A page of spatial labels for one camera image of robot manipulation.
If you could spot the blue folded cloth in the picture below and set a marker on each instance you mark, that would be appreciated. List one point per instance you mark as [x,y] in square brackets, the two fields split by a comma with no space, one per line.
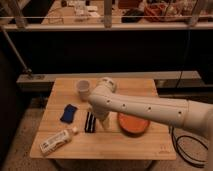
[68,114]

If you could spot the black bag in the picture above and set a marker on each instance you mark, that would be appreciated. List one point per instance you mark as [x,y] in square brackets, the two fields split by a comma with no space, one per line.
[132,16]

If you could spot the black white striped cloth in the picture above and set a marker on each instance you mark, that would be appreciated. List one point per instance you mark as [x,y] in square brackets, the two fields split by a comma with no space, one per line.
[90,123]

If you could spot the orange round plate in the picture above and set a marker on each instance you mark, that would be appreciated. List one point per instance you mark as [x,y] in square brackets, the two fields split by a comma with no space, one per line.
[134,126]

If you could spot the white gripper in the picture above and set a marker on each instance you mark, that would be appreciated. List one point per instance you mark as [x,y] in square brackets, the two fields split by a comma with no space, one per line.
[105,123]

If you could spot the white plastic bottle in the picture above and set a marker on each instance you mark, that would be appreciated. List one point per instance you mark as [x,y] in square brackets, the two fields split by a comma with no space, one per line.
[57,140]

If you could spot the white plastic cup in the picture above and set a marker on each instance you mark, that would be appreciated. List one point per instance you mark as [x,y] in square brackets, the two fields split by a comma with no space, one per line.
[83,89]

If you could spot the metal railing frame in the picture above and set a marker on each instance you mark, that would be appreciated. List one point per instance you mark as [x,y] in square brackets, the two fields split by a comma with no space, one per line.
[66,43]

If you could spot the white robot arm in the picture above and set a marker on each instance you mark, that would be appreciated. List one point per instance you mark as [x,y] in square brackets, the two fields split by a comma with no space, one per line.
[192,116]

